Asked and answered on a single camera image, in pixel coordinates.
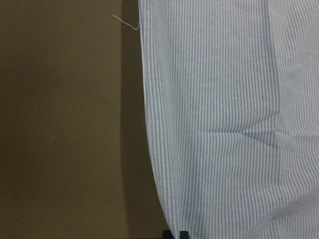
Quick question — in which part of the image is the light blue striped shirt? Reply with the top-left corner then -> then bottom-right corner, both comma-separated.
111,0 -> 319,239

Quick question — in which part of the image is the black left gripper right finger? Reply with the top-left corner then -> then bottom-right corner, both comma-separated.
179,231 -> 189,239

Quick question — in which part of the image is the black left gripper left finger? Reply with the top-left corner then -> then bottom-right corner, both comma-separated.
162,230 -> 173,239

